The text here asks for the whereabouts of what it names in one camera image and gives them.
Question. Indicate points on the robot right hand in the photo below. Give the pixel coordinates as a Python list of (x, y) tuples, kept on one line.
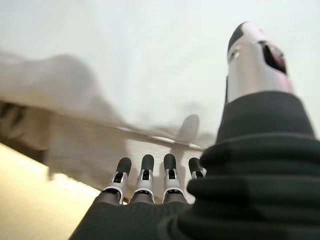
[(250, 187)]

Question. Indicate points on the white duvet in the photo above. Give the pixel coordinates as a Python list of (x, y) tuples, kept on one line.
[(62, 85)]

